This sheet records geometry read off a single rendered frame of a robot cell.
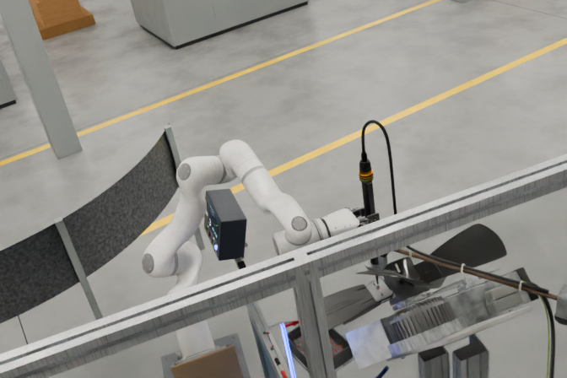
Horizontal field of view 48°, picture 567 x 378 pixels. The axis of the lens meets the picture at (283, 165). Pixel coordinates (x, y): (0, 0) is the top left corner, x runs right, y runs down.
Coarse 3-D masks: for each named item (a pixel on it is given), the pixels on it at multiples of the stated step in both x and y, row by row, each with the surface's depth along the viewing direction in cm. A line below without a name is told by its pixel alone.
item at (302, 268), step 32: (480, 192) 113; (512, 192) 112; (544, 192) 115; (384, 224) 109; (416, 224) 108; (448, 224) 110; (288, 256) 105; (320, 256) 104; (352, 256) 107; (192, 288) 102; (224, 288) 101; (256, 288) 102; (288, 288) 104; (320, 288) 107; (128, 320) 98; (160, 320) 99; (192, 320) 101; (320, 320) 110; (32, 352) 96; (64, 352) 95; (96, 352) 97; (320, 352) 115
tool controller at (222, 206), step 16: (208, 192) 273; (224, 192) 275; (208, 208) 272; (224, 208) 263; (240, 208) 264; (224, 224) 255; (240, 224) 258; (224, 240) 259; (240, 240) 261; (224, 256) 262; (240, 256) 265
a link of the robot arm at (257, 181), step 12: (264, 168) 207; (252, 180) 203; (264, 180) 202; (252, 192) 203; (264, 192) 200; (276, 192) 200; (264, 204) 197; (276, 204) 192; (288, 204) 190; (276, 216) 190; (288, 216) 188; (300, 216) 188; (288, 228) 187; (300, 228) 186; (300, 240) 188
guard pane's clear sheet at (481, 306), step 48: (432, 240) 113; (480, 240) 117; (528, 240) 122; (336, 288) 111; (384, 288) 115; (432, 288) 119; (480, 288) 123; (528, 288) 128; (192, 336) 105; (240, 336) 108; (288, 336) 112; (336, 336) 116; (384, 336) 120; (432, 336) 125; (480, 336) 130; (528, 336) 136
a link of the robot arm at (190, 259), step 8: (184, 248) 236; (192, 248) 239; (184, 256) 234; (192, 256) 237; (200, 256) 240; (184, 264) 234; (192, 264) 236; (200, 264) 238; (176, 272) 234; (184, 272) 236; (192, 272) 235; (184, 280) 233; (192, 280) 232; (176, 288) 230; (184, 288) 229
